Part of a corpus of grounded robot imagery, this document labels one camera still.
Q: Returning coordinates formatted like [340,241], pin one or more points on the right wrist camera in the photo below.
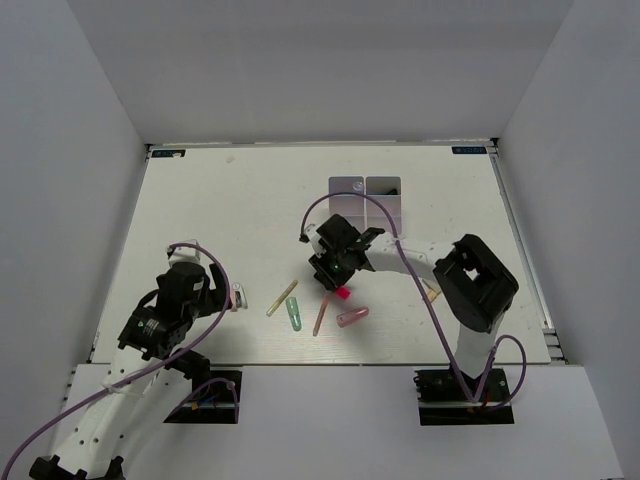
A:
[311,236]

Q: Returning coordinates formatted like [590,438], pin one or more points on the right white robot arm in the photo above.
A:
[478,288]

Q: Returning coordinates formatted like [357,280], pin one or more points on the pink translucent correction tape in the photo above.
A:
[350,317]

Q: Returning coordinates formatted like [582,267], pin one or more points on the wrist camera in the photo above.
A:
[184,254]
[311,236]

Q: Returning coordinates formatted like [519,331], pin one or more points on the green translucent correction tape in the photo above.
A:
[294,313]

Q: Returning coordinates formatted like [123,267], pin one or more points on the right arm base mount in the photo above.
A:
[441,401]

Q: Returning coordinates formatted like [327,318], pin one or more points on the pink white mini stapler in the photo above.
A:
[238,299]

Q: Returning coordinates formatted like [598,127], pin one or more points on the orange thin highlighter pen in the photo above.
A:
[321,313]

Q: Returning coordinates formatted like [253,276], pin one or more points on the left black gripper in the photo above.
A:
[216,297]

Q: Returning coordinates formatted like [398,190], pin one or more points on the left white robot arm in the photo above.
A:
[151,366]

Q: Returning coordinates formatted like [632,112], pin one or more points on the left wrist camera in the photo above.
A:
[184,254]

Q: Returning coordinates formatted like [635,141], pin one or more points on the yellow thin highlighter pen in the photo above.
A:
[281,298]

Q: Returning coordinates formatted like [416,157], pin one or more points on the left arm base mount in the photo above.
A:
[216,404]

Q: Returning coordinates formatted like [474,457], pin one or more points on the left white compartment organizer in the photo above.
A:
[344,202]

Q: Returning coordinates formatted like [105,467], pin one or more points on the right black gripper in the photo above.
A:
[331,280]

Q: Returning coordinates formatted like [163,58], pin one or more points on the pink black highlighter marker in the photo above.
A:
[342,292]

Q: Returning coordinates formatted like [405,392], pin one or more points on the right white compartment organizer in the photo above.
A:
[375,187]

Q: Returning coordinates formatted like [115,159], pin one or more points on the white compartment organizer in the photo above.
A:
[375,187]
[344,202]

